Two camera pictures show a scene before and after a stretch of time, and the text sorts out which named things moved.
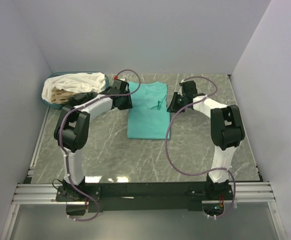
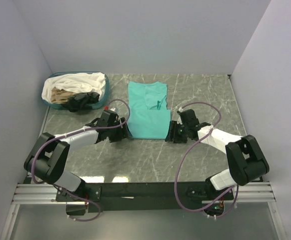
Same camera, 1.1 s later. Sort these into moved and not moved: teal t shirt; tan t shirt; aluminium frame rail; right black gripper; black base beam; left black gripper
Moved: right black gripper; left black gripper
Not moved: aluminium frame rail; teal t shirt; black base beam; tan t shirt
